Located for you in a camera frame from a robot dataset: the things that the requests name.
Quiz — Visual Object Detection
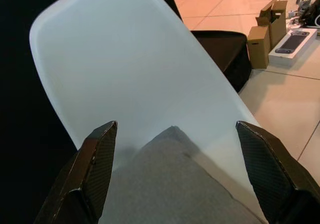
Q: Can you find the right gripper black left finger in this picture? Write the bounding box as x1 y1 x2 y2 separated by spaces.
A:
33 120 118 224

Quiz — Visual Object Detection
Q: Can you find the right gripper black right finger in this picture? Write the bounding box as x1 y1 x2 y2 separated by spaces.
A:
235 120 320 224

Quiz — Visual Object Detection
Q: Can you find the white chair with wooden legs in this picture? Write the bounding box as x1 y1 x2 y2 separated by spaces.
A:
28 0 266 224

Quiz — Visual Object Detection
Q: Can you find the grey square cushion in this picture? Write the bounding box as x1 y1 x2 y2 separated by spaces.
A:
98 125 262 224

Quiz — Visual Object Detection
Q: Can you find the small closed cardboard box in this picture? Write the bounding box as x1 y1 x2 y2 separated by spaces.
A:
246 25 271 70

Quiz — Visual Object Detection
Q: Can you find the black fabric bundle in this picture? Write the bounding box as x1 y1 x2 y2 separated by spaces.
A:
189 30 253 93

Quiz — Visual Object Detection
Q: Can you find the white box with phone print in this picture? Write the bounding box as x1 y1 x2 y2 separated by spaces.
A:
268 28 318 60

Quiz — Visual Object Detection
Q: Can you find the black cloth backdrop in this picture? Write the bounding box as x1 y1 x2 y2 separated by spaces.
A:
0 0 185 224

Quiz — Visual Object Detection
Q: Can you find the open cardboard box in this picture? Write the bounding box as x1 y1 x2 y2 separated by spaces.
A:
255 0 289 50

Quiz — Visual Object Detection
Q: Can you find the black equipment pile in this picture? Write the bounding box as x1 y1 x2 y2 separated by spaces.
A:
289 0 320 30

